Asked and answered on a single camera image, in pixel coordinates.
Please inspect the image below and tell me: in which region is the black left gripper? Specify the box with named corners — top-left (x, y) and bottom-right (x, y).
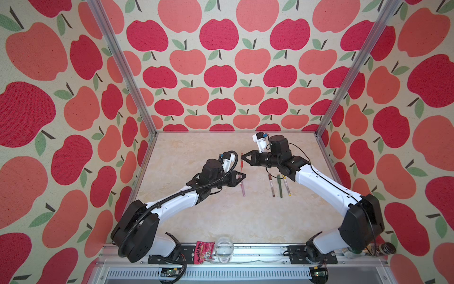
top-left (209, 170), bottom-right (246, 189)

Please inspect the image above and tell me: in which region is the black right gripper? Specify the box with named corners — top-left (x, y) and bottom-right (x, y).
top-left (240, 148), bottom-right (280, 169)

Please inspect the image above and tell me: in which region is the red pen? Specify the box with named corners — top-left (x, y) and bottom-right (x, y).
top-left (240, 159), bottom-right (244, 186)

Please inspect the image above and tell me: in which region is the white silver pen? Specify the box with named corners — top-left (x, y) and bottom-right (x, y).
top-left (268, 174), bottom-right (275, 198)

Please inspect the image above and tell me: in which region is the green pen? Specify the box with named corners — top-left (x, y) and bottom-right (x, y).
top-left (277, 175), bottom-right (283, 198)

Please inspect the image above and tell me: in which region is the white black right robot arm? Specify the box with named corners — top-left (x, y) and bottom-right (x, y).
top-left (241, 132), bottom-right (384, 263)

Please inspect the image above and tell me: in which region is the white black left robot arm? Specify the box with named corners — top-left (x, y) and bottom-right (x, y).
top-left (111, 154), bottom-right (247, 263)

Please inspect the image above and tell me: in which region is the clear glass bowl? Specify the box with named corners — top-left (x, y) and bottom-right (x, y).
top-left (215, 236), bottom-right (235, 263)

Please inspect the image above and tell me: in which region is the pink snack packet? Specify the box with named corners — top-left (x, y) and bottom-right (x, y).
top-left (194, 241), bottom-right (215, 265)

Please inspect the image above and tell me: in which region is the green drink can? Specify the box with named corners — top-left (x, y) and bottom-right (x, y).
top-left (342, 247), bottom-right (364, 259)

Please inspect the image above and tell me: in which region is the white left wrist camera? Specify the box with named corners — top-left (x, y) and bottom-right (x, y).
top-left (219, 152), bottom-right (236, 173)

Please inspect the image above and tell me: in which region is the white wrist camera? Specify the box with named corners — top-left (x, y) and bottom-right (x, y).
top-left (253, 131), bottom-right (269, 153)
top-left (219, 152), bottom-right (236, 173)

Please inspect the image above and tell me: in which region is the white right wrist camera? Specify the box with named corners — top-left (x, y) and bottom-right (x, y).
top-left (253, 131), bottom-right (269, 153)

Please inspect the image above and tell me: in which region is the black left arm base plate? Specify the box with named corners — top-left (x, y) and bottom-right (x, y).
top-left (148, 245), bottom-right (196, 265)

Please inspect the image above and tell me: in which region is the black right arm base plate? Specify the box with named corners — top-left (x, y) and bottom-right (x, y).
top-left (283, 246), bottom-right (338, 265)

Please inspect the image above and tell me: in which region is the aluminium right rear frame post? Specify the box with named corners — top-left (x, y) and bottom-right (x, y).
top-left (315, 0), bottom-right (402, 138)

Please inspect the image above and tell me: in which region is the aluminium frame post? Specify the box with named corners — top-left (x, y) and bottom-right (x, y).
top-left (315, 0), bottom-right (402, 138)
top-left (87, 0), bottom-right (157, 138)

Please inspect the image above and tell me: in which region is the aluminium left rear frame post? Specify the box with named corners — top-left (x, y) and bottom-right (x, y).
top-left (87, 0), bottom-right (157, 138)

